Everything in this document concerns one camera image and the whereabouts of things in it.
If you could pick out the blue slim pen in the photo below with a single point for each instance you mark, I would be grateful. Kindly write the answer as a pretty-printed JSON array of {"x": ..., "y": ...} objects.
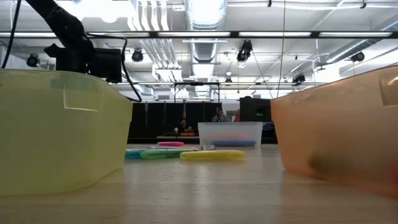
[{"x": 133, "y": 154}]

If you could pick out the green slim pen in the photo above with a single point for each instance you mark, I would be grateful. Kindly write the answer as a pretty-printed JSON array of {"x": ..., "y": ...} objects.
[{"x": 164, "y": 154}]

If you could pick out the black ceiling spotlight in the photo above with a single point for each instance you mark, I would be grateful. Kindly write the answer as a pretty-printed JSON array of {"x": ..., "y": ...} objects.
[
  {"x": 137, "y": 55},
  {"x": 298, "y": 79},
  {"x": 228, "y": 80},
  {"x": 244, "y": 51},
  {"x": 357, "y": 56},
  {"x": 32, "y": 60}
]

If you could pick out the black partition wall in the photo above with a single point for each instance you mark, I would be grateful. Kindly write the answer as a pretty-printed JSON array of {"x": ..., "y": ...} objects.
[{"x": 155, "y": 119}]

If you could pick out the silver ventilation duct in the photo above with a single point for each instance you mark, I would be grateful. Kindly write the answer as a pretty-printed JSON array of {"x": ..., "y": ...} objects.
[
  {"x": 351, "y": 51},
  {"x": 205, "y": 18}
]

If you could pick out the pink highlighter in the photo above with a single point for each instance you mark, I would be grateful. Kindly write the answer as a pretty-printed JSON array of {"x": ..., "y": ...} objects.
[{"x": 170, "y": 144}]

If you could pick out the blue highlighter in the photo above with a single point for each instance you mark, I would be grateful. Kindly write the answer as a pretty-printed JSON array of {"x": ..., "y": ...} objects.
[{"x": 233, "y": 143}]

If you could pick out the clear plastic container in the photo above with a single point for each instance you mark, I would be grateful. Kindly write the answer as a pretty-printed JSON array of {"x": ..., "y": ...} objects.
[{"x": 230, "y": 132}]

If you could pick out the orange plastic container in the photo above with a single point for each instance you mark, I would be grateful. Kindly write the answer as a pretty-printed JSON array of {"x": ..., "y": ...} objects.
[{"x": 342, "y": 130}]

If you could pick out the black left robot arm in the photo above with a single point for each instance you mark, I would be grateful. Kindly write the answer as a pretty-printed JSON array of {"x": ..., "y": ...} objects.
[{"x": 59, "y": 21}]

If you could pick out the black overhead light bar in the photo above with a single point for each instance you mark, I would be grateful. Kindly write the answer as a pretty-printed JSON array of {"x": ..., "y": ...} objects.
[{"x": 192, "y": 34}]

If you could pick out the purple slim pen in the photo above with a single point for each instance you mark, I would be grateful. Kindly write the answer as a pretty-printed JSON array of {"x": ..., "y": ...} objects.
[{"x": 158, "y": 147}]

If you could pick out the yellow slim pen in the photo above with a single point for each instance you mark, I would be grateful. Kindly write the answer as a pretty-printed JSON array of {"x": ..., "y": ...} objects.
[{"x": 213, "y": 155}]

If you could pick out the black cabinet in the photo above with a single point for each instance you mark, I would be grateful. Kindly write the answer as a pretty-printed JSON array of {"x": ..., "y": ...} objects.
[{"x": 255, "y": 109}]

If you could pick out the yellow plastic container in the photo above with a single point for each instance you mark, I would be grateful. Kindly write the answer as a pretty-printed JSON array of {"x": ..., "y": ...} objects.
[{"x": 62, "y": 140}]

